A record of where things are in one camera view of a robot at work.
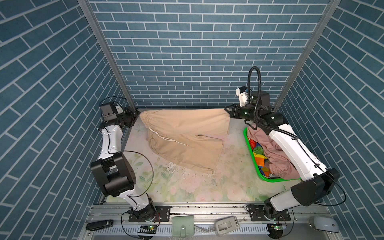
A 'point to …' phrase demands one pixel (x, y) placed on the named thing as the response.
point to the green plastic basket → (256, 166)
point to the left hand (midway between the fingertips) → (140, 109)
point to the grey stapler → (224, 225)
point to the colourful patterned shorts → (261, 157)
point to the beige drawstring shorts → (193, 138)
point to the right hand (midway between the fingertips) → (224, 105)
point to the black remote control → (100, 224)
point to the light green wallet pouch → (183, 226)
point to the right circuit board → (276, 230)
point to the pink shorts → (280, 166)
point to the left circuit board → (151, 229)
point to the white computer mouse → (326, 224)
